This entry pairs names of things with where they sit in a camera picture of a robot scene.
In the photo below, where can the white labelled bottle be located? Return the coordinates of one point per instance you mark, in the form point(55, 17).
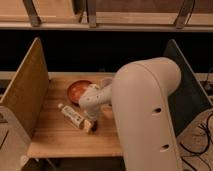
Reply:
point(74, 116)

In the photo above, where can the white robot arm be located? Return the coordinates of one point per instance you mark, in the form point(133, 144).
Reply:
point(139, 97)

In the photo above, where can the red wooden bowl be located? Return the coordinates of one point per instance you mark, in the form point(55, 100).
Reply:
point(76, 89)

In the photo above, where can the white ceramic cup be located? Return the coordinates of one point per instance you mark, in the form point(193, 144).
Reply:
point(106, 81)

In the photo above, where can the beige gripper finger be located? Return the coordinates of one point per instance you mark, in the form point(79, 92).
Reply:
point(87, 126)

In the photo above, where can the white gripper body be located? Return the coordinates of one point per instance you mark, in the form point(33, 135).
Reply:
point(93, 113)

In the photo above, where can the wooden shelf frame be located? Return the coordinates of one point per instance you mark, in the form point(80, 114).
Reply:
point(108, 15)

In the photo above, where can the left wooden side panel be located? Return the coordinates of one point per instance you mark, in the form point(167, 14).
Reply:
point(23, 98)

